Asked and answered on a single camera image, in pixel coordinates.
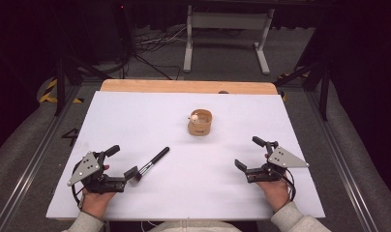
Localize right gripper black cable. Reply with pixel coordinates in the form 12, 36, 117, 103
280, 166, 297, 203

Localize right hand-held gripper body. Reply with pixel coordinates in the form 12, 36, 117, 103
245, 140, 310, 184

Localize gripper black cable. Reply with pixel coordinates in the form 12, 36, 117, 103
280, 166, 297, 203
71, 159, 85, 209

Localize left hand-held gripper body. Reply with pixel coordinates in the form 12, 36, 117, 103
67, 151, 127, 195

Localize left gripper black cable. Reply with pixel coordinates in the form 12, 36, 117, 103
71, 159, 85, 209

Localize grey metal stand frame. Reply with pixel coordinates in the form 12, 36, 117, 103
183, 4, 276, 75

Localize bundle of floor cables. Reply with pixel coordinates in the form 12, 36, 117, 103
132, 24, 189, 81

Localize person's grey sweatshirt torso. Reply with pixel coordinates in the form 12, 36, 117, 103
148, 220, 244, 232

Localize round wooden holder cup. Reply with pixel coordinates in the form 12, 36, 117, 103
187, 108, 214, 136

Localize black makeup brush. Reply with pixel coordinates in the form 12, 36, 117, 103
135, 146, 170, 182

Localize aluminium floor rail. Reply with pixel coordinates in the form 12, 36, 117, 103
0, 86, 82, 232
304, 91, 380, 232

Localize dark cabinet with red light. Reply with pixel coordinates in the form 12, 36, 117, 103
95, 0, 135, 63

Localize person's left hand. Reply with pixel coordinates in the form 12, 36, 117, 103
81, 188, 117, 220

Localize person's right hand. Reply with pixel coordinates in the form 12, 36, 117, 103
256, 176, 292, 214

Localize wooden table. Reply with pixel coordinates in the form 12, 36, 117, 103
100, 79, 279, 96

